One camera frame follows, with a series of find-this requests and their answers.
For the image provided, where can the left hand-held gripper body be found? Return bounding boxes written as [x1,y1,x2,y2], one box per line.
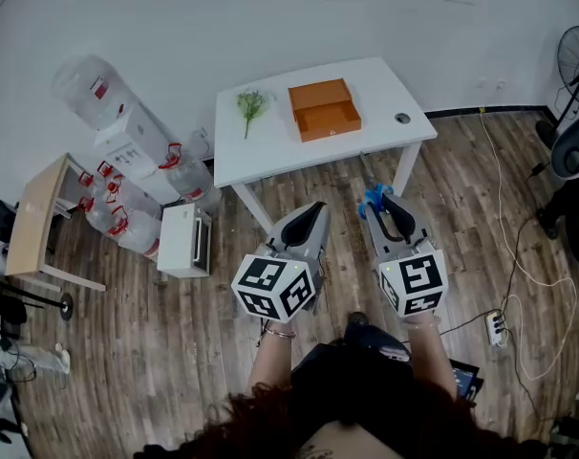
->
[230,234,332,324]

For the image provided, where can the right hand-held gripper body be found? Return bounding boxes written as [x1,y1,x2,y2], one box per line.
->
[371,236,449,318]

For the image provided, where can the orange box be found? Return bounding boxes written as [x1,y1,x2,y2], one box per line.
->
[288,77,363,143]

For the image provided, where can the person's right forearm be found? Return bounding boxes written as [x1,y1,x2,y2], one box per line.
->
[403,316,461,401]

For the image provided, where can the person's left forearm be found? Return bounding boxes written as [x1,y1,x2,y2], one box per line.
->
[246,320,298,401]

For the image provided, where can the white table leg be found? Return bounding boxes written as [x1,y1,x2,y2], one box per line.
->
[231,182,272,232]
[393,141,422,198]

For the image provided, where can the person's leg in dark trousers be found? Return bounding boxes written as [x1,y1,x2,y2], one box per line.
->
[344,311,411,362]

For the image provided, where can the white power strip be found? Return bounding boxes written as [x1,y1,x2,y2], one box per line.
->
[483,309,510,348]

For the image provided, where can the black handheld screen device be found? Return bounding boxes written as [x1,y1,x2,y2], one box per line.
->
[449,359,484,404]

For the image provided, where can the person's black top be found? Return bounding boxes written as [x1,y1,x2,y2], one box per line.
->
[289,341,462,448]

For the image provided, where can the green artificial flower sprig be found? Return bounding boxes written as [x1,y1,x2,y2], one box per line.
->
[235,88,276,141]

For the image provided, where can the white water dispenser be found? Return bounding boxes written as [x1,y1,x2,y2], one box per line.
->
[93,102,182,206]

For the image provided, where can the grey and black office chair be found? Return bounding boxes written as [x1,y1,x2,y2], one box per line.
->
[550,115,579,181]

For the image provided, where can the black stand with round base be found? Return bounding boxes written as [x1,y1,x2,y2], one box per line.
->
[0,277,75,322]

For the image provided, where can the light wooden side table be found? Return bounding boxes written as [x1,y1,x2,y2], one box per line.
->
[5,153,107,294]

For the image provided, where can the large clear water bottle red label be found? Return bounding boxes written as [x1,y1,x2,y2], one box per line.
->
[50,54,133,131]

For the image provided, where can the black bag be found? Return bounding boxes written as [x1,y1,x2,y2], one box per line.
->
[0,199,19,243]

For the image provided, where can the long white cable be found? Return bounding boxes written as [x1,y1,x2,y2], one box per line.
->
[479,108,578,383]

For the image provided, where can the small white cabinet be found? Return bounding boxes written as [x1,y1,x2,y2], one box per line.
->
[156,202,213,279]

